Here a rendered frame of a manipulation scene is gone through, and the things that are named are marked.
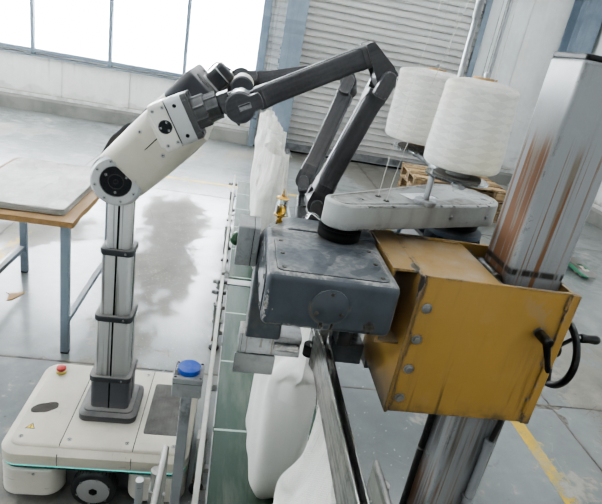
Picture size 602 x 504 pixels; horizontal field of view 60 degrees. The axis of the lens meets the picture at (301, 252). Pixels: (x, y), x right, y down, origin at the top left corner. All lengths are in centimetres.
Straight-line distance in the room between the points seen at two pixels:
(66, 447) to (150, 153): 109
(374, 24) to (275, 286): 795
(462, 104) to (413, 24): 790
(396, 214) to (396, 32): 775
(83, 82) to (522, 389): 833
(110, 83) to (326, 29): 342
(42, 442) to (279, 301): 139
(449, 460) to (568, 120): 80
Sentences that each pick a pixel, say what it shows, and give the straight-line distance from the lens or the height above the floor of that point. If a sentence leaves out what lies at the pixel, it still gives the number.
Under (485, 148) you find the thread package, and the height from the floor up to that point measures 158.
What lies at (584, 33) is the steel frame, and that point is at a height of 255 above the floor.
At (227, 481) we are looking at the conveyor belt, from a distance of 181.
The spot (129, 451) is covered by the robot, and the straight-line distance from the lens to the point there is 206.
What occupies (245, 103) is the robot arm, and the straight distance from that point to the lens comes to 136.
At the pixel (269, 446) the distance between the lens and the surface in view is 159.
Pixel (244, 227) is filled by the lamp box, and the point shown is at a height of 133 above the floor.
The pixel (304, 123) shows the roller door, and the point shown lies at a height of 49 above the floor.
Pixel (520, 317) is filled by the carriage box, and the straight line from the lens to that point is 110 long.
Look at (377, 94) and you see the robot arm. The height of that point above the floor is 160.
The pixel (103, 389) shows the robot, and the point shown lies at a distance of 212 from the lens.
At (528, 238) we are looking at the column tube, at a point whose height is 142.
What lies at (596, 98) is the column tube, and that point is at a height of 169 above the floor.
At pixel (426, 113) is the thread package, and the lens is 118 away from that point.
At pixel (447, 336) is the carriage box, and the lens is 106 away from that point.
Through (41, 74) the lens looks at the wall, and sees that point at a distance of 915.
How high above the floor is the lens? 169
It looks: 22 degrees down
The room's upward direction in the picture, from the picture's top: 11 degrees clockwise
